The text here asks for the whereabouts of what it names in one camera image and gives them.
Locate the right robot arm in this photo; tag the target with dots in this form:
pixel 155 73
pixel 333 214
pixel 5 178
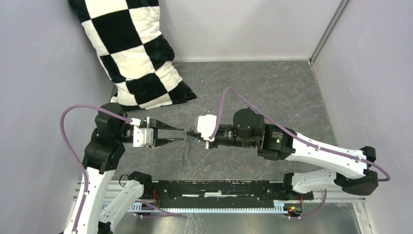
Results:
pixel 340 169

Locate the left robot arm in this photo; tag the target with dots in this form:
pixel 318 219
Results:
pixel 101 157

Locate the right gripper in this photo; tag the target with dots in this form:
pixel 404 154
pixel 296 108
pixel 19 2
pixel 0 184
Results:
pixel 212 144

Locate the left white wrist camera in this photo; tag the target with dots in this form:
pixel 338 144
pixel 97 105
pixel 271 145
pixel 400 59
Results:
pixel 142 136

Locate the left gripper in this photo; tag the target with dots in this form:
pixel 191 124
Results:
pixel 156 124

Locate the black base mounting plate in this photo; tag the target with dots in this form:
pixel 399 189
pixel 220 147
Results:
pixel 219 193

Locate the white slotted cable duct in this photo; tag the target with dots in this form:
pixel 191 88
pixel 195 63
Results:
pixel 277 208

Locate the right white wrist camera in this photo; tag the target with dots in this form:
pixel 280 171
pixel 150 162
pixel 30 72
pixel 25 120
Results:
pixel 205 126

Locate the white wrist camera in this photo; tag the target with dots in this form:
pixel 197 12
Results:
pixel 205 126
pixel 142 136

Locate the black white checkered pillow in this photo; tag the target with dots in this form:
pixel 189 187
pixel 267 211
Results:
pixel 133 52

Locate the aluminium frame rail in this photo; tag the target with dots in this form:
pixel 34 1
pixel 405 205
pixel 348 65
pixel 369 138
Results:
pixel 328 30

